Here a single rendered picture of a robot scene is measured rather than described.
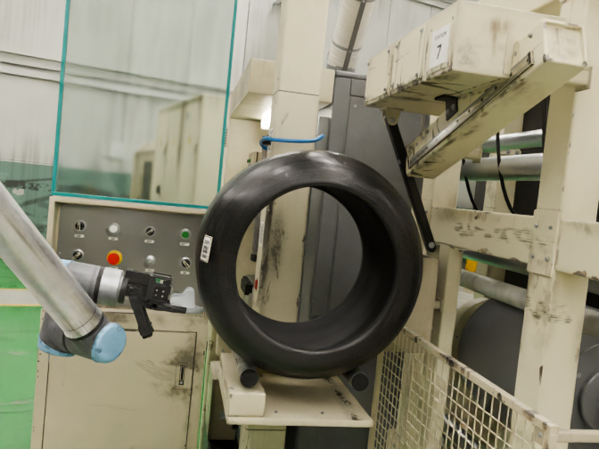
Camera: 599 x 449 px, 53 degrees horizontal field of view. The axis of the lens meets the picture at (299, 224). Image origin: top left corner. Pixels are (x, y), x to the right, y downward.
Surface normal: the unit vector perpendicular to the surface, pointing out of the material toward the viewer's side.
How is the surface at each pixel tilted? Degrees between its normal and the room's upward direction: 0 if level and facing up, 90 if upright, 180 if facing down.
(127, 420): 92
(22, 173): 90
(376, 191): 81
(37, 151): 90
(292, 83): 90
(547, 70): 162
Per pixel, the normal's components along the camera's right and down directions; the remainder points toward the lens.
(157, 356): 0.19, 0.07
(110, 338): 0.86, 0.14
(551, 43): 0.22, -0.24
